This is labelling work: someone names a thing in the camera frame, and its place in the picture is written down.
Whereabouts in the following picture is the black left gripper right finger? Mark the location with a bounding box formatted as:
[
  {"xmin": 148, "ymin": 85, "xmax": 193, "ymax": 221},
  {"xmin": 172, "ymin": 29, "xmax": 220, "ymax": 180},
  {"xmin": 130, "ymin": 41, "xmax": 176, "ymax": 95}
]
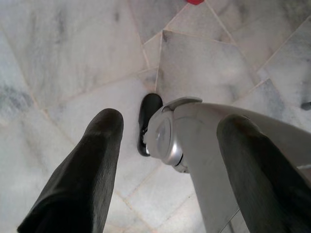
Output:
[{"xmin": 217, "ymin": 114, "xmax": 311, "ymax": 233}]

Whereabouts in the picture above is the black robot left foot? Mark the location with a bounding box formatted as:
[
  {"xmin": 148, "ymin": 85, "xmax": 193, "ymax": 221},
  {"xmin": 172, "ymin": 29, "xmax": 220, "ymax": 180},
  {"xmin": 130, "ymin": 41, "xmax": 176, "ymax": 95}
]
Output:
[{"xmin": 137, "ymin": 93, "xmax": 164, "ymax": 157}]

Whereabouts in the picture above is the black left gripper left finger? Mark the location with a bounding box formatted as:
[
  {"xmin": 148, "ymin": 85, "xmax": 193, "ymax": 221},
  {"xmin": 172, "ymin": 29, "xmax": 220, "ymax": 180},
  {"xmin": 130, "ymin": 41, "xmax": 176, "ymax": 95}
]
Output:
[{"xmin": 17, "ymin": 108, "xmax": 124, "ymax": 233}]

